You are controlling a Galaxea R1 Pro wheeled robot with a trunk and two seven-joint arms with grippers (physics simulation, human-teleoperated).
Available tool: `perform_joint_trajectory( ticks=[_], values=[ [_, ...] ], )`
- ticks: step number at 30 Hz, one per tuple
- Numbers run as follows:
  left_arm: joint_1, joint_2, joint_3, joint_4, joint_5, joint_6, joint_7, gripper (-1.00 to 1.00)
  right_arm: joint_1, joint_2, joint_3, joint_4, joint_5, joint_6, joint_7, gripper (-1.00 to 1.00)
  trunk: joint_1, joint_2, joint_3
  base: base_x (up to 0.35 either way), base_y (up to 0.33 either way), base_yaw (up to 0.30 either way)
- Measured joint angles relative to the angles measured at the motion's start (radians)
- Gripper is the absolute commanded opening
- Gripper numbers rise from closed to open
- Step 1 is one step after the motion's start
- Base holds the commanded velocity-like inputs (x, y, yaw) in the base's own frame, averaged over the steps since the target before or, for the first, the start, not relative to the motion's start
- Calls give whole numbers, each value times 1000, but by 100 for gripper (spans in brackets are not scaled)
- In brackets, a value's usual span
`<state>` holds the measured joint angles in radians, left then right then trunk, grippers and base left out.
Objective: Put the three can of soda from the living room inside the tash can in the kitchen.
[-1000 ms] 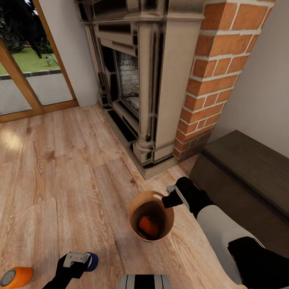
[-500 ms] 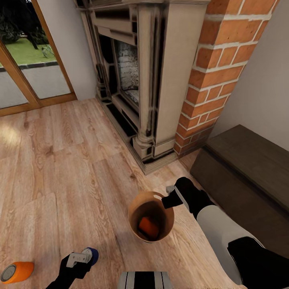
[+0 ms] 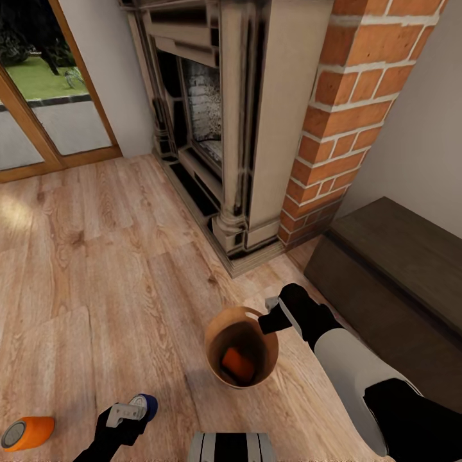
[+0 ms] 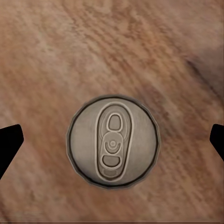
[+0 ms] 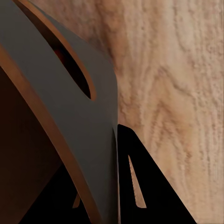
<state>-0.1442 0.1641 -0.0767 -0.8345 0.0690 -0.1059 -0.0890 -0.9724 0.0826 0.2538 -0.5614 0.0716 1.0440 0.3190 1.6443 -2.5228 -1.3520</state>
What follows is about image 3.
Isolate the can of soda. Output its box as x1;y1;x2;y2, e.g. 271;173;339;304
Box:
220;346;255;384
0;416;55;452
129;395;158;419

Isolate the trash can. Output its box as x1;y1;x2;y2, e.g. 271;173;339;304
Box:
205;306;279;389

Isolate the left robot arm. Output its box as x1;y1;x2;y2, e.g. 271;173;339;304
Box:
73;403;151;462

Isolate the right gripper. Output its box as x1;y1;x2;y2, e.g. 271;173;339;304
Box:
257;310;292;335

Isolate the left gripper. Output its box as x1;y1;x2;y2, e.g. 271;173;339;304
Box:
94;407;151;459

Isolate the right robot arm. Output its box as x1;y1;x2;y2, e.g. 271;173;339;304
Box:
257;284;462;462

